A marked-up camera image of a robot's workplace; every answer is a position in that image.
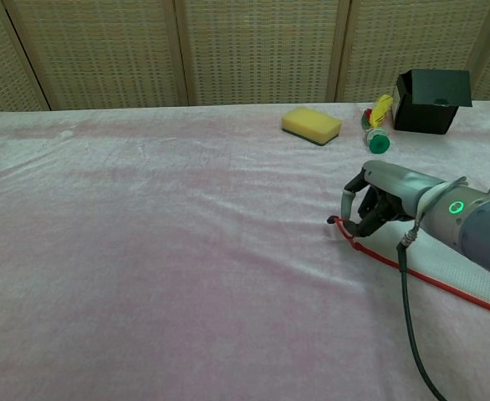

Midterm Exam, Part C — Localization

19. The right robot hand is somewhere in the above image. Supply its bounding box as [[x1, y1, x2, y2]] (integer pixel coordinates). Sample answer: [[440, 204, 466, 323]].
[[339, 160, 445, 239]]

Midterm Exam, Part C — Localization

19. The clear red-zipper mesh pouch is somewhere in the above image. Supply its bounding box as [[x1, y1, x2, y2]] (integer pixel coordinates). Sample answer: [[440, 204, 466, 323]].
[[326, 215, 490, 321]]

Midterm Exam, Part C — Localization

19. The feather shuttlecock green base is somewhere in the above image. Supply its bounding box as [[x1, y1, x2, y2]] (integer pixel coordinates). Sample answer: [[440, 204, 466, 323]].
[[360, 94, 396, 155]]

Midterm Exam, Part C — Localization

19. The black cardboard box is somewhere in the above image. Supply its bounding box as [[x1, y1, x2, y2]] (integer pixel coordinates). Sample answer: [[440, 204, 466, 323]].
[[392, 69, 473, 136]]

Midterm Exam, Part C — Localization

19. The yellow sponge green underside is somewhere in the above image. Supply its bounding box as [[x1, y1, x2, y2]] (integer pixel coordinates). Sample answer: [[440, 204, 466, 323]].
[[281, 106, 344, 148]]

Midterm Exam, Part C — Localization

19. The woven bamboo folding screen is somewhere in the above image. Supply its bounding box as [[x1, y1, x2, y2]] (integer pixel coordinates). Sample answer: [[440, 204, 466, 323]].
[[0, 0, 490, 118]]

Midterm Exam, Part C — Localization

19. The pink plush tablecloth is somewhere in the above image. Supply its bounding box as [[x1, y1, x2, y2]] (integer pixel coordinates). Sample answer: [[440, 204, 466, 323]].
[[0, 99, 490, 401]]

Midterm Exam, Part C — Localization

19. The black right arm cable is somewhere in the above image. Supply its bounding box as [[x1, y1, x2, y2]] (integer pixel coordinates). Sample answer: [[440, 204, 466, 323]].
[[396, 175, 467, 401]]

